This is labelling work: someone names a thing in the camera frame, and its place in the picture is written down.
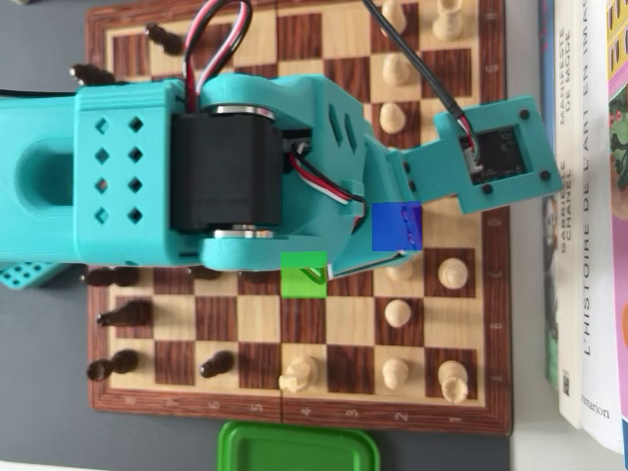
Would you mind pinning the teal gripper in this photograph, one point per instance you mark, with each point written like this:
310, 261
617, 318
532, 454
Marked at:
389, 183

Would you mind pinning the wooden folding chess board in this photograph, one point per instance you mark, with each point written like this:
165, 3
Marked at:
304, 324

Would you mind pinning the light wooden chess piece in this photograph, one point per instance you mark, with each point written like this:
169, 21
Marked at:
24, 2

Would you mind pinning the light wooden pawn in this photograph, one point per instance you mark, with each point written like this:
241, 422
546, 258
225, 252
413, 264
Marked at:
391, 118
400, 272
395, 73
396, 12
395, 373
397, 312

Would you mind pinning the light wooden rook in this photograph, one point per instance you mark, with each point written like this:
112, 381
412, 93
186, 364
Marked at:
452, 380
447, 24

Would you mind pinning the dark wooden king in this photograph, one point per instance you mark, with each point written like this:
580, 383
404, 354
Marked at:
90, 74

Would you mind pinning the dark wooden bishop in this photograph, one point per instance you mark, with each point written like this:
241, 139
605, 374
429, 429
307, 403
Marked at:
110, 277

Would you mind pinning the dark wooden knight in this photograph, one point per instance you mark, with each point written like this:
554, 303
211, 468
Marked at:
132, 313

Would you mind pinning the light wooden knight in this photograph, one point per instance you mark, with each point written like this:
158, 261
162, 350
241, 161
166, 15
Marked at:
301, 373

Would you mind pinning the dark wooden rook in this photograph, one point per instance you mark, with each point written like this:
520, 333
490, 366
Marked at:
120, 362

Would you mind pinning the light blue illustrated book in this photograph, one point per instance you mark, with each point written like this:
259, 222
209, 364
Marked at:
548, 294

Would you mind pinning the white Gabrielle Chanel book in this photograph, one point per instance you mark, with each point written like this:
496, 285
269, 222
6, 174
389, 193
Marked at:
571, 319

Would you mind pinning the pink illustrated book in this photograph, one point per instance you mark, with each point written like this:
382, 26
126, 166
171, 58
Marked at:
620, 245

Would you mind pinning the white art history book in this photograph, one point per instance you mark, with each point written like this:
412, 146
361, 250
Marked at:
601, 294

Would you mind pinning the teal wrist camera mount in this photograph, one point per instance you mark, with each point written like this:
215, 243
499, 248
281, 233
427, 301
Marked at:
490, 115

